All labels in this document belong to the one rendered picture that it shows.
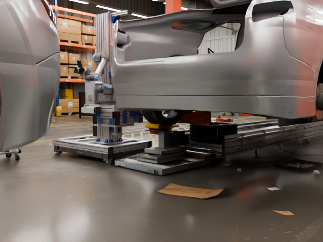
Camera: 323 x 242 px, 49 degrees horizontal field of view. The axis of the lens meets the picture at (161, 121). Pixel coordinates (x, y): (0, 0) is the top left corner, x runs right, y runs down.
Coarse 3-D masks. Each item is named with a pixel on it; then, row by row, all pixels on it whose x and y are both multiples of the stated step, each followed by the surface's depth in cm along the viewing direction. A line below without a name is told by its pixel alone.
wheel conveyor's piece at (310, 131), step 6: (270, 120) 711; (276, 120) 731; (264, 126) 689; (270, 126) 707; (276, 126) 709; (306, 126) 632; (312, 126) 653; (318, 126) 673; (306, 132) 636; (312, 132) 654; (318, 132) 675
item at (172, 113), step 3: (159, 111) 430; (168, 111) 469; (171, 111) 466; (174, 111) 462; (165, 114) 467; (168, 114) 464; (171, 114) 460; (174, 114) 457; (177, 114) 454; (165, 117) 439; (168, 117) 453; (171, 117) 451; (174, 117) 451
